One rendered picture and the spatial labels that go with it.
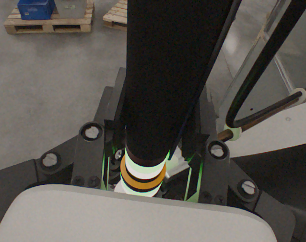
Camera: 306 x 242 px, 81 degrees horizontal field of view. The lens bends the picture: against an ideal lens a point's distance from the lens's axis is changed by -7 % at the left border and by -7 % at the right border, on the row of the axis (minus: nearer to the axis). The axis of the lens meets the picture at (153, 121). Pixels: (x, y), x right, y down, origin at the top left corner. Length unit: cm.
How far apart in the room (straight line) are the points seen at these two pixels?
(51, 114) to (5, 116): 45
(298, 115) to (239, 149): 16
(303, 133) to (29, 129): 200
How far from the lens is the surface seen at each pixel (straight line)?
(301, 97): 40
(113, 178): 37
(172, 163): 22
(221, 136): 26
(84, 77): 239
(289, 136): 54
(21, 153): 198
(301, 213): 23
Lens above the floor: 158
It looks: 54 degrees down
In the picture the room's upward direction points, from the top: 11 degrees clockwise
